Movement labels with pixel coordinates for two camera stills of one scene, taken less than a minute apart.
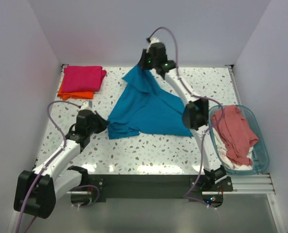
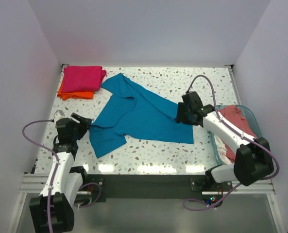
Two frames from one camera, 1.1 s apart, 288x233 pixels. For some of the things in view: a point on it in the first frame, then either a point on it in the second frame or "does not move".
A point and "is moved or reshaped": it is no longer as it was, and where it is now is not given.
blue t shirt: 144,107 is moved or reshaped
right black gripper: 142,62 → 180,117
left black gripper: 103,123 → 84,124
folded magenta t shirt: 78,78 does not move
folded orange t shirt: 68,95 does not move
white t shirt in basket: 222,150 does not move
